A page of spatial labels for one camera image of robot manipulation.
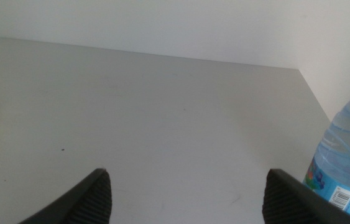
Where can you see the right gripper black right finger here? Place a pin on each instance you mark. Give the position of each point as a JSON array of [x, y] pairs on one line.
[[286, 202]]

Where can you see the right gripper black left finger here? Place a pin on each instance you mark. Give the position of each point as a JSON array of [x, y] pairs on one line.
[[90, 199]]

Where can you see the clear water bottle blue cap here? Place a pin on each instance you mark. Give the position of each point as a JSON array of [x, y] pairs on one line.
[[345, 155]]

